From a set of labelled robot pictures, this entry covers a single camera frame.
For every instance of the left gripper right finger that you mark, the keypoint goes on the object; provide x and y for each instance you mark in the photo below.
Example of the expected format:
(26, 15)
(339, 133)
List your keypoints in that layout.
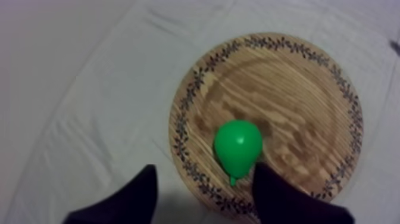
(281, 200)

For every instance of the green toy pear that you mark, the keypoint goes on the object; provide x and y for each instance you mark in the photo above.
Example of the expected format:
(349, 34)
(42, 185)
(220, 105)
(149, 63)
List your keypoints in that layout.
(238, 147)

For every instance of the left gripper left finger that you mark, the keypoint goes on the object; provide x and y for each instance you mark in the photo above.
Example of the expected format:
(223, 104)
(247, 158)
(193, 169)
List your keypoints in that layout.
(131, 201)

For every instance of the round wooden board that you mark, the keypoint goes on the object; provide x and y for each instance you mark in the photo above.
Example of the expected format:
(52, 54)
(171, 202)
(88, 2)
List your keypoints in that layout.
(281, 94)

